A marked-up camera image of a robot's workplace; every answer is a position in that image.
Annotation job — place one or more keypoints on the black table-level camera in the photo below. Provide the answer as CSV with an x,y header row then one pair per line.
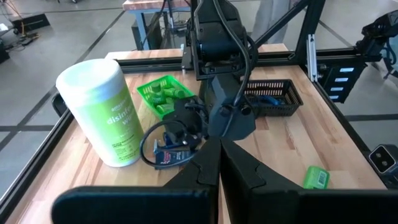
x,y
382,158

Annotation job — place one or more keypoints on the blue disposable razor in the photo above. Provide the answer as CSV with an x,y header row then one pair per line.
x,y
270,100

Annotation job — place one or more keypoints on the background wooden workbench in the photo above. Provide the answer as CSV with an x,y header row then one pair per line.
x,y
149,4

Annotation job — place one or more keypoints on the black equipment case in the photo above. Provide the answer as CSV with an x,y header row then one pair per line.
x,y
31,22

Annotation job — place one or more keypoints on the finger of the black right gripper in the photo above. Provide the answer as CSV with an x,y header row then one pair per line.
x,y
192,142
179,138

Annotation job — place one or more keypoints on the navy blue toiletry tube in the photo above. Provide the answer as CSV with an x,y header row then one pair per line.
x,y
171,157
168,139

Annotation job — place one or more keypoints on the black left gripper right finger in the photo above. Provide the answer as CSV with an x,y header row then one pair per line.
x,y
311,208

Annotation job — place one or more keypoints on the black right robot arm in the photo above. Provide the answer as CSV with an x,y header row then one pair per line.
x,y
230,105

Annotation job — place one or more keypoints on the person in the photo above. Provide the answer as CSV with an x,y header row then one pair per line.
x,y
270,18

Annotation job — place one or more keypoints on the background black robot arm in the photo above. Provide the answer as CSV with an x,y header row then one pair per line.
x,y
377,31

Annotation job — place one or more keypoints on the black plastic basket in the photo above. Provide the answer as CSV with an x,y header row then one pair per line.
x,y
280,107

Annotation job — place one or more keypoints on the black drawer unit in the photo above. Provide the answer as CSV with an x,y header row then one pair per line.
x,y
342,82

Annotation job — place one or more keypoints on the silver aluminium strut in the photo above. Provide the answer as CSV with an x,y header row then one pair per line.
x,y
311,57

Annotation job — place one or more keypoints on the green disinfecting wipes canister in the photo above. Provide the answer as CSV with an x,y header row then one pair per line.
x,y
99,112

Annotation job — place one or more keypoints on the green plastic basket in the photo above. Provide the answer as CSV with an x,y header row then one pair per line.
x,y
146,93

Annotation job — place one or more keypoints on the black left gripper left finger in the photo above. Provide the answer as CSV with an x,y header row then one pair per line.
x,y
140,205

